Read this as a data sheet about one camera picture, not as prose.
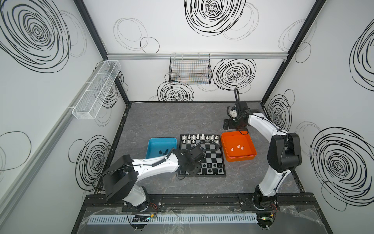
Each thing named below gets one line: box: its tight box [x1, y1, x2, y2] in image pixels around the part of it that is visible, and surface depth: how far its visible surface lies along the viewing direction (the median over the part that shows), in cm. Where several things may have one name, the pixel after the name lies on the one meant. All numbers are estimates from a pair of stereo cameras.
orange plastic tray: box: [221, 131, 258, 162], surface depth 95 cm
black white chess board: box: [179, 134, 227, 177], surface depth 89 cm
